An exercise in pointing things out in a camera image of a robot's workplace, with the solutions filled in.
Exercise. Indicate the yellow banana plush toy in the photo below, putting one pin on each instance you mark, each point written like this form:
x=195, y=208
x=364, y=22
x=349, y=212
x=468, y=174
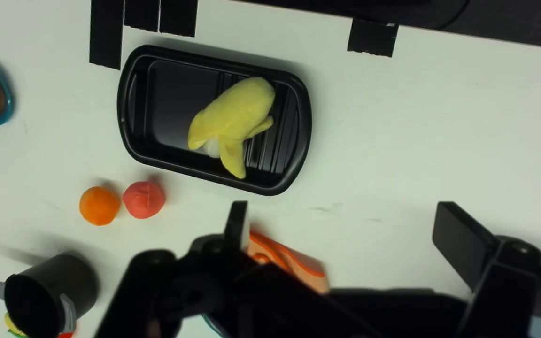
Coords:
x=231, y=120

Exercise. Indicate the black toy pot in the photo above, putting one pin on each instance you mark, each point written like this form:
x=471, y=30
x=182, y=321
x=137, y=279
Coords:
x=47, y=300

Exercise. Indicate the black grill tray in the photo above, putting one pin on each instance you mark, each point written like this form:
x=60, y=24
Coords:
x=159, y=91

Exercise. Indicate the orange plush fruit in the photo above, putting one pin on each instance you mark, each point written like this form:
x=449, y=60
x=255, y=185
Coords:
x=98, y=206

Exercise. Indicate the red strawberry plush toy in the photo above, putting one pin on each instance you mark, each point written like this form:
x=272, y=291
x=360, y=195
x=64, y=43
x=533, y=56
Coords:
x=143, y=200

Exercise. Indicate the orange cloth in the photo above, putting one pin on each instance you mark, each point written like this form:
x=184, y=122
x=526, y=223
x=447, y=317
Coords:
x=302, y=268

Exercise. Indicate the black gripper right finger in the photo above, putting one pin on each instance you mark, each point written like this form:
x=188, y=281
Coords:
x=464, y=244

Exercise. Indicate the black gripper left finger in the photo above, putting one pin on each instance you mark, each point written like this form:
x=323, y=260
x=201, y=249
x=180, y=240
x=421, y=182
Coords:
x=235, y=232

